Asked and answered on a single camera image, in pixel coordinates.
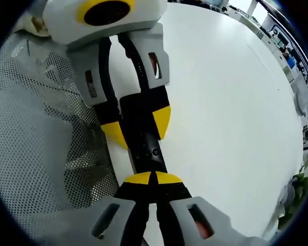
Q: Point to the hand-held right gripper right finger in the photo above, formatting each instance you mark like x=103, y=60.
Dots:
x=190, y=217

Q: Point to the potted green plant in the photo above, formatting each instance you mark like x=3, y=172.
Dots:
x=295, y=194

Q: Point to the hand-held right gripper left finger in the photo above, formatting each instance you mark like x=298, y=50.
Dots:
x=113, y=220

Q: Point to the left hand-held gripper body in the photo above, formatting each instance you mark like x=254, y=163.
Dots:
x=66, y=28

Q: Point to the white office chair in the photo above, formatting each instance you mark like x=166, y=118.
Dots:
x=303, y=102

